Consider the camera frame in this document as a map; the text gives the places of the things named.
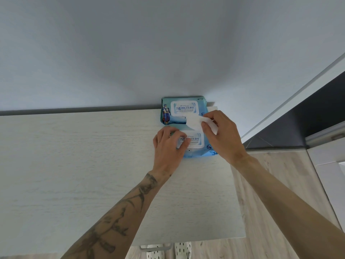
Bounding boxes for person's left forearm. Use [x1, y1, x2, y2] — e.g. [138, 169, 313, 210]
[61, 171, 172, 259]

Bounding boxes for blue wet wipe pack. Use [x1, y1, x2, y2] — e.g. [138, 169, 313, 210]
[161, 96, 208, 126]
[170, 126, 219, 159]

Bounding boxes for person's left hand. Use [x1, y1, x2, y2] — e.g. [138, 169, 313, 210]
[153, 126, 192, 177]

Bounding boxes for person's right hand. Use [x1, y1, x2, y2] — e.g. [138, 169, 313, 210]
[201, 110, 248, 166]

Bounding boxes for white cabinet door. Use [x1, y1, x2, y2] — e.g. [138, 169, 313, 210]
[305, 128, 345, 233]

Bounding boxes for white spotted slipper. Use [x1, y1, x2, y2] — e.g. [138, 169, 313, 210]
[140, 244, 165, 259]
[174, 242, 192, 259]

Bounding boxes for person's right forearm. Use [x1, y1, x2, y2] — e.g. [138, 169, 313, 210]
[231, 154, 345, 259]

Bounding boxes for white wet wipe sheet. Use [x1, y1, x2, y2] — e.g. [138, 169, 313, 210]
[186, 113, 219, 135]

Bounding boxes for white door frame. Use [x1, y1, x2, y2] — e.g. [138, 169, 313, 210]
[241, 52, 345, 144]

